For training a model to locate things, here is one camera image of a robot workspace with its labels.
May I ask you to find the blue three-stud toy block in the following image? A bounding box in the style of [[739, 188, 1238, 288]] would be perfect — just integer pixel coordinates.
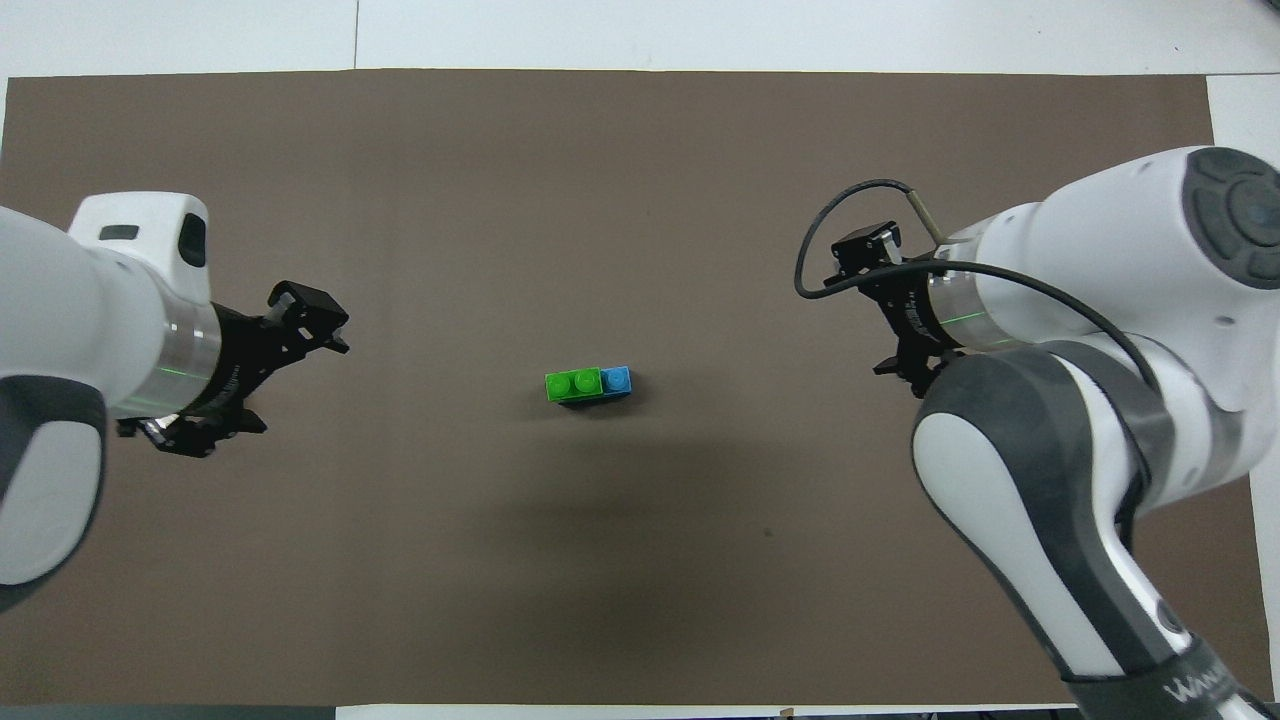
[[556, 365, 634, 408]]

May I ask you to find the brown table mat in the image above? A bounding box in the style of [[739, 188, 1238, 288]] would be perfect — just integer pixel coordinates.
[[0, 68, 1276, 707]]

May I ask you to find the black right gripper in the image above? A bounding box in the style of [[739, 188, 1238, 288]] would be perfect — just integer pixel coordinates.
[[832, 221, 968, 399]]

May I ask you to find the green two-stud toy block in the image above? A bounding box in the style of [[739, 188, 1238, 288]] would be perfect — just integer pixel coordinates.
[[545, 366, 604, 405]]

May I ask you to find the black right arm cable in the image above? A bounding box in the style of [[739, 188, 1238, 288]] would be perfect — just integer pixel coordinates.
[[794, 179, 1163, 393]]

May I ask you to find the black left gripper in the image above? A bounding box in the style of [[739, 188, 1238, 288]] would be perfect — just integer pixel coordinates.
[[117, 281, 352, 459]]

